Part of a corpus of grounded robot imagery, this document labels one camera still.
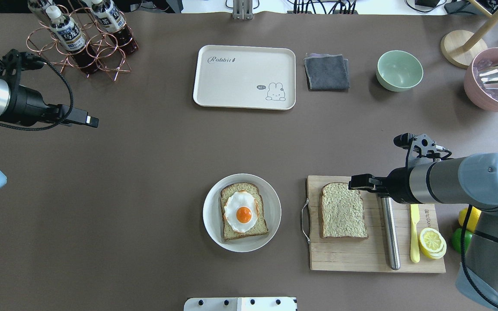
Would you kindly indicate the white robot base pillar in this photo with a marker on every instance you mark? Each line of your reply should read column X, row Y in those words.
column 273, row 303

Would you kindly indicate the tea bottle front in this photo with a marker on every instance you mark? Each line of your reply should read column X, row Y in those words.
column 73, row 39

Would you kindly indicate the tea bottle back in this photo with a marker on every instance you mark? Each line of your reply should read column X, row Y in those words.
column 38, row 8

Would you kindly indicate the white round plate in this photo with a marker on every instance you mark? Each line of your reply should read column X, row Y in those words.
column 213, row 221

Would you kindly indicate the green ceramic bowl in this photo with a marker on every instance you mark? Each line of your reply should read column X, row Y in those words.
column 398, row 71

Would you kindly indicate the tea bottle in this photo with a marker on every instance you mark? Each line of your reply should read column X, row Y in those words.
column 110, row 19
column 38, row 8
column 73, row 39

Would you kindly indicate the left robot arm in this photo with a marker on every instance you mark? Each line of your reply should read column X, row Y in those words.
column 22, row 108

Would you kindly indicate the bread slice with fried egg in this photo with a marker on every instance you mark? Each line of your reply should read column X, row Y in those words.
column 242, row 211

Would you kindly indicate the lemon slice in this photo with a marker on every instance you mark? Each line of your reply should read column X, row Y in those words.
column 432, row 244

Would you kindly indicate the aluminium frame post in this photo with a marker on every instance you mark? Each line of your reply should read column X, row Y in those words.
column 243, row 9

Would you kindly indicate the grey folded cloth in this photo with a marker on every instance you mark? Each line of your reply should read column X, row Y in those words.
column 326, row 72

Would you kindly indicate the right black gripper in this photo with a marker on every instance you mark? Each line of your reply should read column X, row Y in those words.
column 398, row 185

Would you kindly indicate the yellow lemon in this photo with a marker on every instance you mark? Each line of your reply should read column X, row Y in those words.
column 473, row 218

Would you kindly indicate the cream rabbit tray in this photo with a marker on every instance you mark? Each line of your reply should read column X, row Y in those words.
column 245, row 77

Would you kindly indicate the green lime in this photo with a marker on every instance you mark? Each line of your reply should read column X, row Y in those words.
column 456, row 239

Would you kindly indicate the copper wire bottle rack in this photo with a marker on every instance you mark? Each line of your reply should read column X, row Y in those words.
column 92, row 38

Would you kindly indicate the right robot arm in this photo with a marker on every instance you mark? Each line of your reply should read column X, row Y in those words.
column 430, row 178

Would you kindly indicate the yellow plastic knife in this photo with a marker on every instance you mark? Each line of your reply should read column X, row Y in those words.
column 414, row 246

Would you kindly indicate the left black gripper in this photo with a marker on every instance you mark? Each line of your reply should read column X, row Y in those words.
column 27, row 103

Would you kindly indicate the pink bowl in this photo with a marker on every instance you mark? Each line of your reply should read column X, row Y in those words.
column 486, row 99

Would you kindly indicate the wooden mug tree stand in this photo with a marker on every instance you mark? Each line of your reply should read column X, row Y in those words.
column 460, row 47

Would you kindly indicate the plain bread slice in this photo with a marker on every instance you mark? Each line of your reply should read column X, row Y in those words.
column 342, row 212

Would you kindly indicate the tea bottle middle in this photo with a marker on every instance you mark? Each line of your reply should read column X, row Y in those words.
column 110, row 19

